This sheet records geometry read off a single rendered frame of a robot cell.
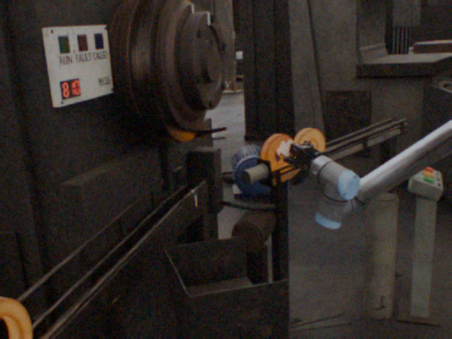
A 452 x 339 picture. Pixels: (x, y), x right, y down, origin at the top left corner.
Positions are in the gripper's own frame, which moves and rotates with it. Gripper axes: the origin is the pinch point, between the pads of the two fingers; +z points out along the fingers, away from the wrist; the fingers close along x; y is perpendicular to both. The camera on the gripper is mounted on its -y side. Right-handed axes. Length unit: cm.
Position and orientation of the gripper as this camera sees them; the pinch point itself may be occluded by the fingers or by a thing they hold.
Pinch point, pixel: (279, 149)
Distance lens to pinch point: 211.5
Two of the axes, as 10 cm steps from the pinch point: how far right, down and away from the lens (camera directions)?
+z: -5.3, -4.7, 7.1
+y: 0.6, -8.5, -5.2
